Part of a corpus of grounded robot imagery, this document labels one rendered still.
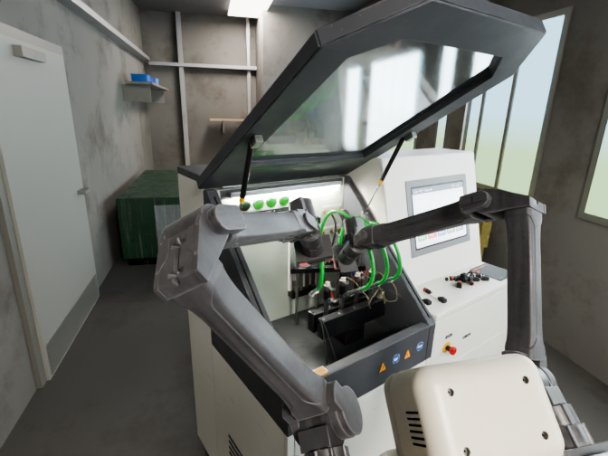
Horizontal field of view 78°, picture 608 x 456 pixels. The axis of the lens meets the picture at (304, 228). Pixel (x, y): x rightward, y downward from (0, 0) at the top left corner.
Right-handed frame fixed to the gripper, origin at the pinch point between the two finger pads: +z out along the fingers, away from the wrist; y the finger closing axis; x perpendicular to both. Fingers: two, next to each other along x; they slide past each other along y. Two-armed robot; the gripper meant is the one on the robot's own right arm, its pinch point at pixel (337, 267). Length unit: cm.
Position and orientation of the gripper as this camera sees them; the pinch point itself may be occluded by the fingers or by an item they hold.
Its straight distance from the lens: 138.1
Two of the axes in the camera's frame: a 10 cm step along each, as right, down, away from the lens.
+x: -9.4, 0.8, -3.3
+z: -2.6, 4.7, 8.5
